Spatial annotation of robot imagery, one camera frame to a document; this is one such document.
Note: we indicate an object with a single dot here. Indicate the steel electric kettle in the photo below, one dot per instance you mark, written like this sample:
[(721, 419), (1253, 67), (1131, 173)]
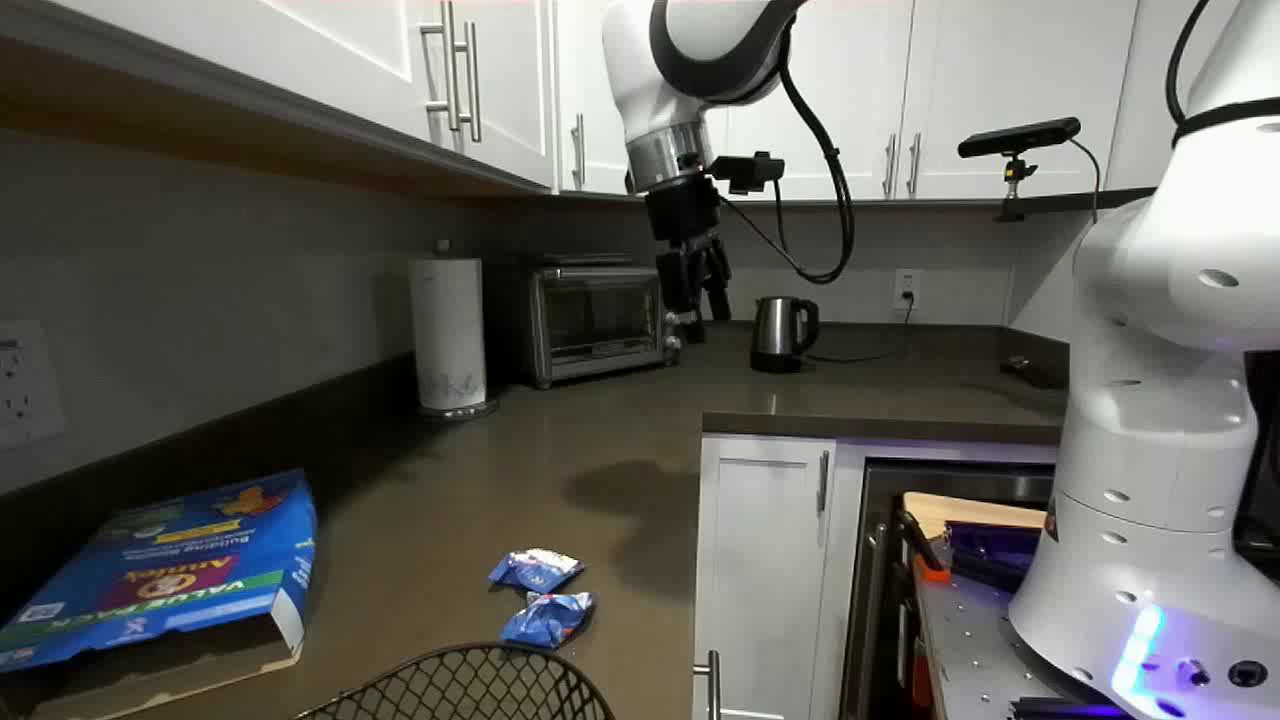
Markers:
[(783, 334)]

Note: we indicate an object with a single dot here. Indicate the blue cardboard snack box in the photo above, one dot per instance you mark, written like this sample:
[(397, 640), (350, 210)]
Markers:
[(172, 564)]

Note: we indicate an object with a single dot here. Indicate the white wall outlet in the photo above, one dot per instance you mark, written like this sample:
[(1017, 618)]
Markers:
[(909, 289), (26, 384)]

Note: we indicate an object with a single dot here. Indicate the black dishwasher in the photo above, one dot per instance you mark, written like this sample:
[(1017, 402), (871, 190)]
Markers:
[(887, 585)]

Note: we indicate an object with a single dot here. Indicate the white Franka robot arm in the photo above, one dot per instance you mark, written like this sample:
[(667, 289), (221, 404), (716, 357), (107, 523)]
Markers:
[(1162, 402)]

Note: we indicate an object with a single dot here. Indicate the white lower cabinet door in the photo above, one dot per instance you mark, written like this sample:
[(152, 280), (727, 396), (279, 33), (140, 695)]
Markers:
[(765, 572)]

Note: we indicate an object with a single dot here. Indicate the silver toaster oven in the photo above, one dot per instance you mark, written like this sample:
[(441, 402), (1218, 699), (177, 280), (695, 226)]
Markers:
[(597, 320)]

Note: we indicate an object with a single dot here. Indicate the white paper towel roll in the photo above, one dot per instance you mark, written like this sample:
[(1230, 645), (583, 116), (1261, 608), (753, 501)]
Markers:
[(448, 334)]

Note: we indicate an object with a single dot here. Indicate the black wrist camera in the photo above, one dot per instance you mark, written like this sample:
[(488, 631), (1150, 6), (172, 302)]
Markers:
[(750, 173)]

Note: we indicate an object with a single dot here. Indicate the metal robot mounting table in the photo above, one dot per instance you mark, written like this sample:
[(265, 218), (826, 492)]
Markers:
[(967, 645)]

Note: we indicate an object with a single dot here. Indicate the small black countertop object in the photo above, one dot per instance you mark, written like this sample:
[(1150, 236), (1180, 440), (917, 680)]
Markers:
[(1035, 365)]

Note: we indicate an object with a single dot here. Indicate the white upper cabinet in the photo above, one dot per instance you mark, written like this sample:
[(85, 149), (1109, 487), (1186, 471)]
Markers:
[(960, 81), (344, 61)]

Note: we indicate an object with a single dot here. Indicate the blue snack pack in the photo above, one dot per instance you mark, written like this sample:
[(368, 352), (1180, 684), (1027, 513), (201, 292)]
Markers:
[(539, 569), (545, 621)]

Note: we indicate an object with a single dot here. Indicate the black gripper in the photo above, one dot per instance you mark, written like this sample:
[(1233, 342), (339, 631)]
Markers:
[(685, 205)]

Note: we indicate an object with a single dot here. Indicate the wooden board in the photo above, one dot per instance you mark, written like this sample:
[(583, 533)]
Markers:
[(974, 509)]

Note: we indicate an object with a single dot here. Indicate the black camera on stand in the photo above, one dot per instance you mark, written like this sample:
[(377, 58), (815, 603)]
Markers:
[(1020, 139)]

